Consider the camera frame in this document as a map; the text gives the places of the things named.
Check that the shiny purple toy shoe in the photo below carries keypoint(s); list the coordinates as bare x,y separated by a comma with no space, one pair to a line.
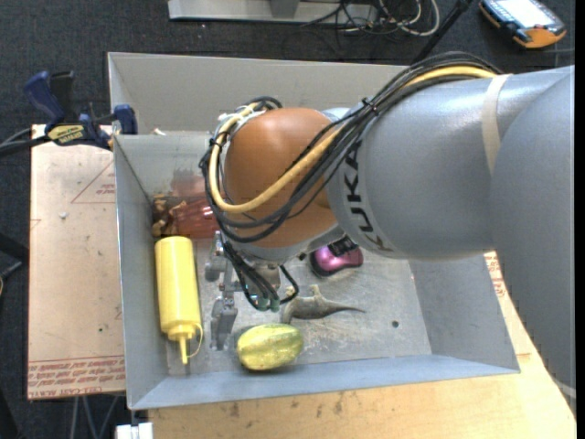
336,261

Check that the brown spotted toy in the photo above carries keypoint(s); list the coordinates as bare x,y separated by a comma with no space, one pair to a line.
162,215

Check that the yellow-green toy melon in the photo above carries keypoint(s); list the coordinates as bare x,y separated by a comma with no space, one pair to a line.
269,346

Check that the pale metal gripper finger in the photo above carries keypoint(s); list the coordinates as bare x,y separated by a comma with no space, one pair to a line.
218,329
231,320

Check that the yellow squeeze bottle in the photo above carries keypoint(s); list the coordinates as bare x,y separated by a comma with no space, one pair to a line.
177,281

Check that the grey toy dinosaur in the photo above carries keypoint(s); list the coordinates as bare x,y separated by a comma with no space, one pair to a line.
307,308

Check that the grey metal bin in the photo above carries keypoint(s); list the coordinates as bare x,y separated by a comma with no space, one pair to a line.
365,336

